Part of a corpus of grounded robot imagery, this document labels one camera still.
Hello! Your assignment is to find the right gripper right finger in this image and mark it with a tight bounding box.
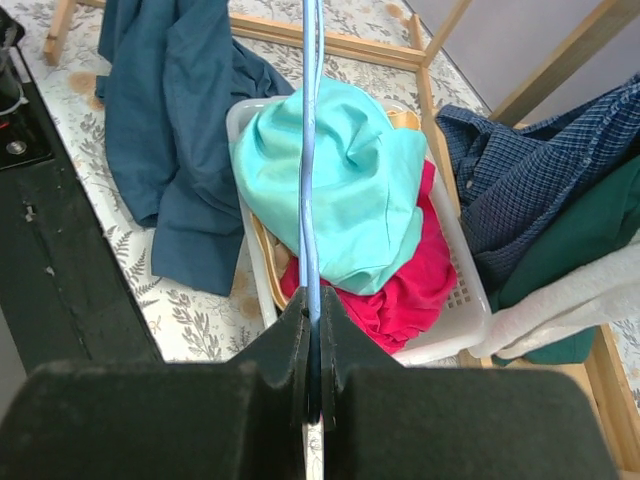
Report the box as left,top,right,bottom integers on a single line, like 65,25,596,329
320,287,618,479

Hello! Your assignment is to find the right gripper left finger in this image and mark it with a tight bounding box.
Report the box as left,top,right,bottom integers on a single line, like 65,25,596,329
1,291,310,479

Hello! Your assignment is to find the magenta garment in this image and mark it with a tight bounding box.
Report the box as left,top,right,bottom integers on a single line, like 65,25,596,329
313,162,457,353

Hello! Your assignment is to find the beige t shirt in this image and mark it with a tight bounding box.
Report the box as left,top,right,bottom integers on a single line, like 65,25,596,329
249,107,424,309

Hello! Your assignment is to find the teal t shirt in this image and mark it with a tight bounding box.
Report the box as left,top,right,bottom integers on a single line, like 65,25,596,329
231,78,427,295

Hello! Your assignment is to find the dark blue garment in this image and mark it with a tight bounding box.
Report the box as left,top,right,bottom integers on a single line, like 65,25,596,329
96,0,292,296

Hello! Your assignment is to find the blue plaid shirt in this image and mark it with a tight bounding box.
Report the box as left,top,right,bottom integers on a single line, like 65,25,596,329
436,75,639,292

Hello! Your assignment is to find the white plastic basket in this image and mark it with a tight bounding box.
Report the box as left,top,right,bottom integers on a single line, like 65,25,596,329
227,97,490,365

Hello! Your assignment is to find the right wooden clothes rack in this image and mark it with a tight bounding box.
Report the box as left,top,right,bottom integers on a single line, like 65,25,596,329
487,0,640,471

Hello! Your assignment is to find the wooden clothes rack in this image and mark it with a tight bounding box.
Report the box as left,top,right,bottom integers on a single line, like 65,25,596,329
230,1,470,203
487,0,640,471

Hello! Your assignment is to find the white garment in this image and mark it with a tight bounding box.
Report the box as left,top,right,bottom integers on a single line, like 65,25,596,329
470,237,639,359

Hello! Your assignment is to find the dark green garment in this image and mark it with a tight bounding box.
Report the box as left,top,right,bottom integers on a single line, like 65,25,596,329
490,159,639,366

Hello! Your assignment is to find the left wooden clothes rack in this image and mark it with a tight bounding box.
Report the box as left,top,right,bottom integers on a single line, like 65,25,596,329
230,1,470,203

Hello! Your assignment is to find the floral table cloth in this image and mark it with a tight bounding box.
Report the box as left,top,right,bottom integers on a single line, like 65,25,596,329
9,0,640,480

